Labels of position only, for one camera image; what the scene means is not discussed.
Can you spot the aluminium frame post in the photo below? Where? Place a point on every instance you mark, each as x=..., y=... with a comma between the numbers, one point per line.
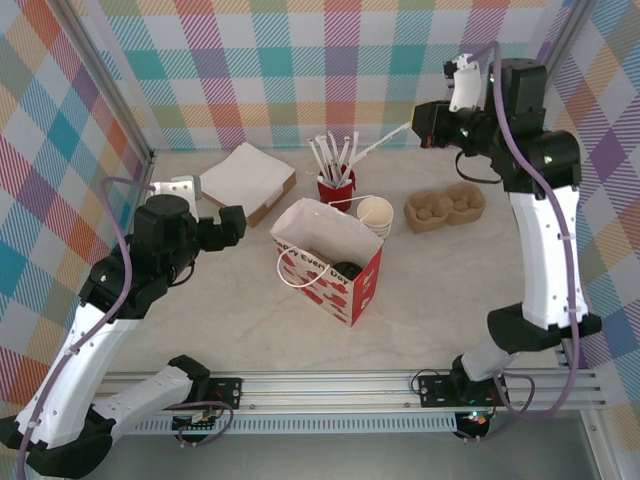
x=113, y=85
x=569, y=10

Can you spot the red straw holder cup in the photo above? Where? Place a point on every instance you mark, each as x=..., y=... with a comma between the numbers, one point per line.
x=330, y=192

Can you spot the stack of white napkins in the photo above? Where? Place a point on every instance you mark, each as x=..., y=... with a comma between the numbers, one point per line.
x=245, y=170

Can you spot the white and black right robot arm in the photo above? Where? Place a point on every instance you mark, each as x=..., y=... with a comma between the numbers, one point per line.
x=545, y=260

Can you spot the brown cardboard napkin tray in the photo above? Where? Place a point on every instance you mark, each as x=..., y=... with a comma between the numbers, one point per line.
x=260, y=216

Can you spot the black plastic cup lid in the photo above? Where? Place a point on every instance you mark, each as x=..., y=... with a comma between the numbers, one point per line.
x=347, y=270

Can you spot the grey metal panel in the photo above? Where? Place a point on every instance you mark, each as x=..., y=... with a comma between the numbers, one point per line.
x=325, y=460

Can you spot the stack of paper cups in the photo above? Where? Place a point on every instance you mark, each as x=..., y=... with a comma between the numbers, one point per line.
x=379, y=210

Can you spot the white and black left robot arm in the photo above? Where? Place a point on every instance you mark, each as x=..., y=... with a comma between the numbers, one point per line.
x=85, y=365

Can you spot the red and white paper bag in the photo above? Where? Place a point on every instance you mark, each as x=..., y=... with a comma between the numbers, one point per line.
x=320, y=225

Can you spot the brown pulp cup carrier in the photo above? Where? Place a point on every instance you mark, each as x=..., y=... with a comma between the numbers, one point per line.
x=320, y=257
x=445, y=215

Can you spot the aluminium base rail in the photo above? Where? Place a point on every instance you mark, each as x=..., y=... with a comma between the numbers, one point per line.
x=325, y=390

